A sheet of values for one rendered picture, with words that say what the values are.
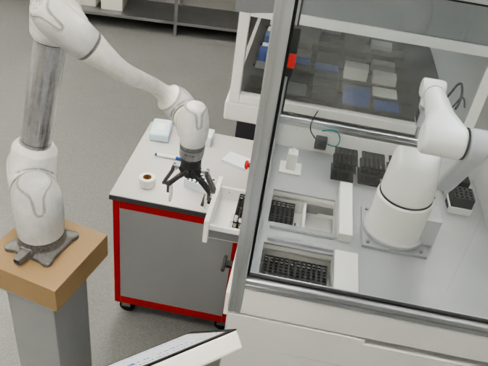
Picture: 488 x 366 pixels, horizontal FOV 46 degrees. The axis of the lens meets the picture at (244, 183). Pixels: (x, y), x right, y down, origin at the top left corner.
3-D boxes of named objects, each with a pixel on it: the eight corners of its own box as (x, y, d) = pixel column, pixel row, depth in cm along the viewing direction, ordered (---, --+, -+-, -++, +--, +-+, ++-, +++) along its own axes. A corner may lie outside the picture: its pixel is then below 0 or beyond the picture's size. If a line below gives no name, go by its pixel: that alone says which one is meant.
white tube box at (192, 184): (183, 185, 248) (184, 179, 246) (192, 176, 255) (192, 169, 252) (208, 195, 245) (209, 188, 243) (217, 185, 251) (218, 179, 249)
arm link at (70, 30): (106, 35, 160) (96, 17, 170) (54, -8, 148) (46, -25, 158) (75, 69, 162) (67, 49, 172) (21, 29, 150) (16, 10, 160)
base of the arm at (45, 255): (-6, 257, 189) (-9, 245, 186) (38, 219, 206) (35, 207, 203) (40, 276, 185) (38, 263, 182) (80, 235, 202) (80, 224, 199)
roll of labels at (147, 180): (136, 187, 244) (136, 179, 241) (141, 178, 249) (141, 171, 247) (152, 190, 243) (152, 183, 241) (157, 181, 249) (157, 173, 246)
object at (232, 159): (221, 162, 266) (221, 159, 265) (229, 153, 273) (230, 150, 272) (245, 171, 262) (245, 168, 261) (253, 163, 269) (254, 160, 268)
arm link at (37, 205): (17, 250, 185) (9, 197, 172) (12, 216, 198) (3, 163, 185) (69, 241, 191) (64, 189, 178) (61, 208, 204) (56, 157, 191)
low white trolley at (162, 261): (112, 314, 283) (108, 194, 238) (147, 233, 333) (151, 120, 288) (226, 338, 280) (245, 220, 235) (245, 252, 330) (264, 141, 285)
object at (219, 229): (208, 237, 213) (209, 225, 209) (220, 197, 233) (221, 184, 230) (314, 258, 211) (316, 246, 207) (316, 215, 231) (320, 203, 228)
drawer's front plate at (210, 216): (202, 242, 212) (204, 220, 206) (216, 196, 236) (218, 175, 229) (206, 243, 212) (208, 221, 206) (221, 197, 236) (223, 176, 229)
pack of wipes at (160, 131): (168, 143, 273) (168, 135, 271) (148, 141, 273) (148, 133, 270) (173, 127, 286) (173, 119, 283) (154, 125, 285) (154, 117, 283)
